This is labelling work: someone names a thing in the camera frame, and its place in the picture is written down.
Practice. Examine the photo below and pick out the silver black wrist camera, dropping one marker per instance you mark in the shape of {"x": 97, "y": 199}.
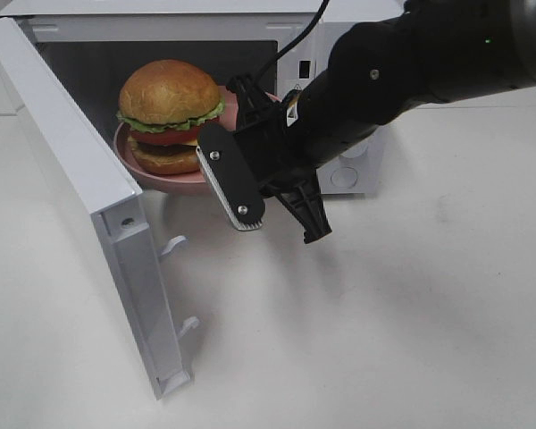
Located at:
{"x": 227, "y": 174}

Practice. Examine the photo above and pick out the white microwave knob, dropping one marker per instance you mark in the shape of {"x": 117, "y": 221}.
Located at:
{"x": 356, "y": 151}

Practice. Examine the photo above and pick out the white microwave oven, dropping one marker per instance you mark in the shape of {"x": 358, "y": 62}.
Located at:
{"x": 92, "y": 47}

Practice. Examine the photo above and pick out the white warning label sticker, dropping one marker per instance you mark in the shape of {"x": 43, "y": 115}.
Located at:
{"x": 297, "y": 84}

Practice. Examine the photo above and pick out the white microwave door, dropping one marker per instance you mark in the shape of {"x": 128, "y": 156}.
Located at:
{"x": 101, "y": 202}

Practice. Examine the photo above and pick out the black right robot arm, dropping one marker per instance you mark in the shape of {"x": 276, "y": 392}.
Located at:
{"x": 434, "y": 52}

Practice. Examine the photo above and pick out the white round door button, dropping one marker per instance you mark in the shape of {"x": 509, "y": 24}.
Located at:
{"x": 344, "y": 178}

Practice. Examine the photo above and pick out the burger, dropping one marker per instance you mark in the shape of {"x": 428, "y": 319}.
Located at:
{"x": 166, "y": 103}

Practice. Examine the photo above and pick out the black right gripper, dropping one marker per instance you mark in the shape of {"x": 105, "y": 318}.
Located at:
{"x": 260, "y": 136}

